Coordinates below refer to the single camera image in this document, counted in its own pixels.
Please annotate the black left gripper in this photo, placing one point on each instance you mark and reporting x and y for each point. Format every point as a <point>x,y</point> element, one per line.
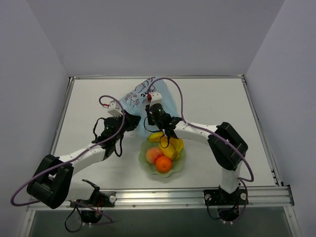
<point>133,121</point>

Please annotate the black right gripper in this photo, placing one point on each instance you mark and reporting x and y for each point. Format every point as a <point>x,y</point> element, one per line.
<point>150,114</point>

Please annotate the light blue plastic bag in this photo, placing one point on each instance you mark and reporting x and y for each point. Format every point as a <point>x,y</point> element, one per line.
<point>134,103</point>

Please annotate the yellow fake banana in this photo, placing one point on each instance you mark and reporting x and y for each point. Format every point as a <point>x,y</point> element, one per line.
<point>160,138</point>

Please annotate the yellow fake lemon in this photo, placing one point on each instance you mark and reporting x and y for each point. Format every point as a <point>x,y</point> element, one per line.
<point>168,151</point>

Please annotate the pink fake peach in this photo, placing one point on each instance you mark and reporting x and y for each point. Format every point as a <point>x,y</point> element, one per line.
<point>153,154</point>

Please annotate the orange fake fruit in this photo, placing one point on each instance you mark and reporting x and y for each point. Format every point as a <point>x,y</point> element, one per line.
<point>163,164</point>

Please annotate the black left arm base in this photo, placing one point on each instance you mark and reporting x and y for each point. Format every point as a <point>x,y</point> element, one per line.
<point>89,210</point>

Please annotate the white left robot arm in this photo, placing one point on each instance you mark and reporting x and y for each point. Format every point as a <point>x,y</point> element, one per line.
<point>52,182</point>

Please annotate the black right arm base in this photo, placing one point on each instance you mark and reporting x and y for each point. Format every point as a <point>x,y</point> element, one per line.
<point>225,207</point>

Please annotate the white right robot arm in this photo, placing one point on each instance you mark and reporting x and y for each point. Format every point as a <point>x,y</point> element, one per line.
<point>228,147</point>

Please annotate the green scalloped glass bowl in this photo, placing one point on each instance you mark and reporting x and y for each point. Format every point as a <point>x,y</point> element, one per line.
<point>177,165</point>

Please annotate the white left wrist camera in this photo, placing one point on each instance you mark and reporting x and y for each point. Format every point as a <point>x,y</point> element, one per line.
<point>113,109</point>

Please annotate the aluminium front rail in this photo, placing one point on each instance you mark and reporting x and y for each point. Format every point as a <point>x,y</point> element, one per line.
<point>194,198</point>

